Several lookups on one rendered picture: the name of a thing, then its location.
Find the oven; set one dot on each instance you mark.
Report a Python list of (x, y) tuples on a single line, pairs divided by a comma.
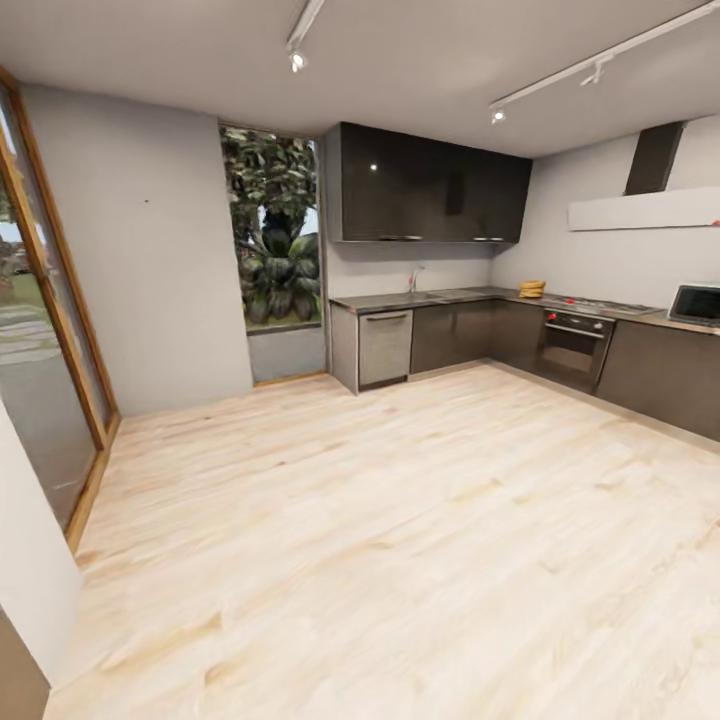
[(571, 344)]

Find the microwave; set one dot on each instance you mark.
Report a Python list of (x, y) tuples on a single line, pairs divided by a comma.
[(697, 301)]

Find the range hood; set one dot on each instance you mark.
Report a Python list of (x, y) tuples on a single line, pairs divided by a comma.
[(645, 202)]

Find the popcorn bag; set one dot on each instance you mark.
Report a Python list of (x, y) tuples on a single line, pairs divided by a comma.
[(533, 289)]

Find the fixed window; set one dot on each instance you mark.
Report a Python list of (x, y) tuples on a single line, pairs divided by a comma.
[(274, 193)]

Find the cabinet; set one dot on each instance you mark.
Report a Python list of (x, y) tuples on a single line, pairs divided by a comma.
[(23, 692), (386, 186), (488, 196)]

